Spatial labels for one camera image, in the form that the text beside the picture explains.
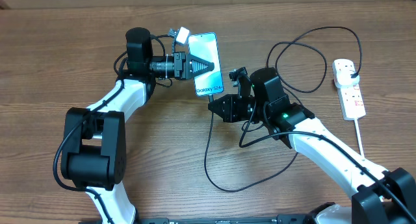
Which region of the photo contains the smartphone with blue screen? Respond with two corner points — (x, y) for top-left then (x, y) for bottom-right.
(188, 32), (224, 96)

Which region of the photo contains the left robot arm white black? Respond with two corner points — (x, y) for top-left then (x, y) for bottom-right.
(53, 27), (215, 223)

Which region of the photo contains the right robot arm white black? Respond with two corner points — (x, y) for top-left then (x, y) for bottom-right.
(208, 68), (415, 223)

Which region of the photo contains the white charger plug adapter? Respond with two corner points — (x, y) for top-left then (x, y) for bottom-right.
(334, 69), (360, 88)

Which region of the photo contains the white power strip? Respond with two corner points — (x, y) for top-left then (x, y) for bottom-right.
(331, 58), (367, 121)

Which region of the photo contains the white power strip cord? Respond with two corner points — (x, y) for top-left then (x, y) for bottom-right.
(353, 118), (367, 157)

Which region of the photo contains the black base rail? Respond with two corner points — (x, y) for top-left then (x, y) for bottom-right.
(77, 212), (313, 224)

